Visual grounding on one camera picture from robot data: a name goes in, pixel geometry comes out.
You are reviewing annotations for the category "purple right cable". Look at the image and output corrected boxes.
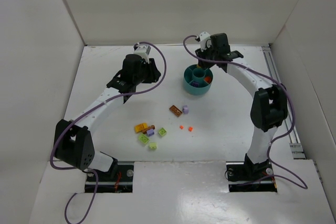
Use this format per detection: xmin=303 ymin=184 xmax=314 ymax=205
xmin=183 ymin=34 xmax=308 ymax=190

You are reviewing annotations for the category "yellow orange lego brick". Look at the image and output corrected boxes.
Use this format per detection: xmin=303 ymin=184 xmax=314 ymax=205
xmin=134 ymin=123 xmax=148 ymax=133

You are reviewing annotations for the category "pale yellow lego brick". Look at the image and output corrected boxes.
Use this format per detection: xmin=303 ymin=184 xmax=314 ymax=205
xmin=149 ymin=142 xmax=157 ymax=150

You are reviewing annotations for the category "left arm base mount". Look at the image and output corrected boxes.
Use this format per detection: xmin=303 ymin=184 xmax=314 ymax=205
xmin=97 ymin=162 xmax=134 ymax=194

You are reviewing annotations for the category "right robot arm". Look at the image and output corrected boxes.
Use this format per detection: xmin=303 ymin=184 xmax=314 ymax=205
xmin=195 ymin=32 xmax=288 ymax=176

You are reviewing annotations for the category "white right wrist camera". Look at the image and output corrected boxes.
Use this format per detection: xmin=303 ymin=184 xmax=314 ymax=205
xmin=195 ymin=31 xmax=212 ymax=51

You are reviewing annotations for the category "brown flat lego plate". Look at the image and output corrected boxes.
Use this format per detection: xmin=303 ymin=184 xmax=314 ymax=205
xmin=169 ymin=105 xmax=183 ymax=117

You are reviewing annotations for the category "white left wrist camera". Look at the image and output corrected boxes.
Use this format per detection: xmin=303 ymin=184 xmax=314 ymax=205
xmin=133 ymin=43 xmax=151 ymax=63

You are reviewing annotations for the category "lime green lego brick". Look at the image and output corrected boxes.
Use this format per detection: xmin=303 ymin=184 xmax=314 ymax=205
xmin=138 ymin=133 xmax=150 ymax=145

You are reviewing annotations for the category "lilac square lego brick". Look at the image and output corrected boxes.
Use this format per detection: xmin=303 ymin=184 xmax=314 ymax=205
xmin=146 ymin=129 xmax=155 ymax=136

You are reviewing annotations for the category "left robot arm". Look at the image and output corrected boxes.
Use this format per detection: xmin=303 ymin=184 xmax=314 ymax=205
xmin=51 ymin=54 xmax=163 ymax=173

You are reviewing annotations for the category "aluminium rail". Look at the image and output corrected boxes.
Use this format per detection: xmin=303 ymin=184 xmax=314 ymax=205
xmin=262 ymin=47 xmax=306 ymax=159

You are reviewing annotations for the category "dark brown lego piece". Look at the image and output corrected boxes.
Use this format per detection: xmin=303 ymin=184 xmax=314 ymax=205
xmin=141 ymin=125 xmax=155 ymax=134

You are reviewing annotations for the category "teal divided round container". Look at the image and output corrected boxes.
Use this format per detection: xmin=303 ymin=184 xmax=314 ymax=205
xmin=183 ymin=65 xmax=213 ymax=95

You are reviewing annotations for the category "lilac round lego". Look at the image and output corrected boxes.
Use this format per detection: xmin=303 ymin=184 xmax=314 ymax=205
xmin=182 ymin=105 xmax=189 ymax=114

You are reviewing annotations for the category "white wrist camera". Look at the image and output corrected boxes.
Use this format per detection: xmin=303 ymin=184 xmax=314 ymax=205
xmin=195 ymin=31 xmax=212 ymax=51
xmin=133 ymin=43 xmax=151 ymax=63

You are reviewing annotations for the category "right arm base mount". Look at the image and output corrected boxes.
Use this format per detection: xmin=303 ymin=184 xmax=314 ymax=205
xmin=225 ymin=162 xmax=277 ymax=193

